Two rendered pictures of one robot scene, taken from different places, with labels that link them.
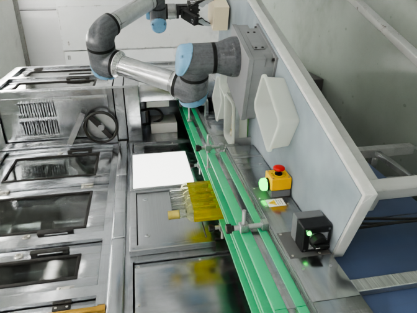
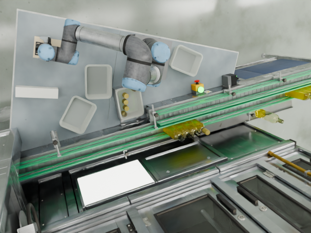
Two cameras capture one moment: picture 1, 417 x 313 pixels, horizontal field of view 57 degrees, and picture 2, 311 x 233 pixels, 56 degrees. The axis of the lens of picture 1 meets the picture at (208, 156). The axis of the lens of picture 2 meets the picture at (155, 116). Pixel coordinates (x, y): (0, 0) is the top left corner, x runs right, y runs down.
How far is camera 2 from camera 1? 2.55 m
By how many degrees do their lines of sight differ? 89
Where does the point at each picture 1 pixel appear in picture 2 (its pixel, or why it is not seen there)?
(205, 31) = not seen: outside the picture
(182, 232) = (197, 149)
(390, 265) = not seen: hidden behind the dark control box
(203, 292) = (233, 139)
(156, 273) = (232, 152)
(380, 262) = not seen: hidden behind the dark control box
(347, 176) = (231, 52)
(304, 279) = (249, 82)
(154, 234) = (205, 156)
